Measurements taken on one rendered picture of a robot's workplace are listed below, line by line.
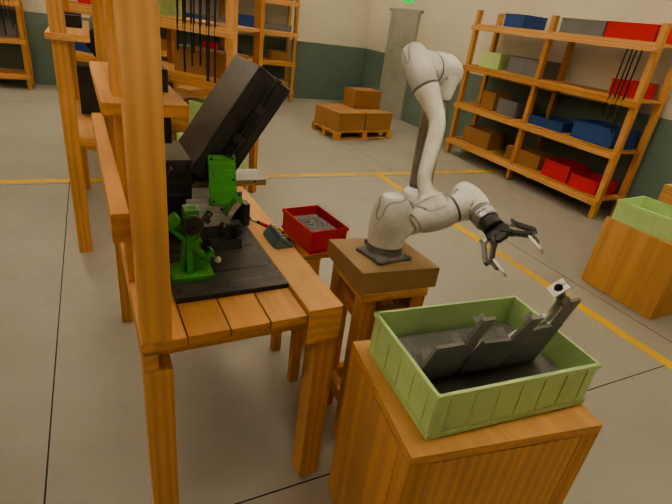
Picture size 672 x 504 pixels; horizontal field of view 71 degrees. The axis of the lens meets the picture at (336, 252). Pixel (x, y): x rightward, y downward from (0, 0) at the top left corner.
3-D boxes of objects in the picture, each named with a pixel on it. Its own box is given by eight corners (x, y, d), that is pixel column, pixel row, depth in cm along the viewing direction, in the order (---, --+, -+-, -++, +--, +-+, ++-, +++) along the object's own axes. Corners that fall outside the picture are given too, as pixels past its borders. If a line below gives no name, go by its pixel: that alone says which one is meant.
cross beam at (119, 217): (104, 130, 238) (102, 112, 234) (131, 241, 137) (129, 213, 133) (93, 130, 236) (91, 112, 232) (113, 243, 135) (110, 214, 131)
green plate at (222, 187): (232, 202, 210) (230, 154, 205) (237, 204, 203) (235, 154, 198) (206, 203, 205) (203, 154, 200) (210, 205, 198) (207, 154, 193)
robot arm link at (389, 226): (359, 240, 203) (366, 191, 195) (385, 233, 216) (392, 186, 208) (388, 253, 193) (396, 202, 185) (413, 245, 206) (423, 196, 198)
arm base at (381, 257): (381, 242, 221) (382, 231, 219) (412, 260, 204) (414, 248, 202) (349, 246, 211) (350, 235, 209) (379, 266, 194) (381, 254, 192)
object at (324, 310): (232, 197, 296) (232, 174, 289) (339, 338, 180) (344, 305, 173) (209, 198, 290) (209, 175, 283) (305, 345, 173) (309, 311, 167)
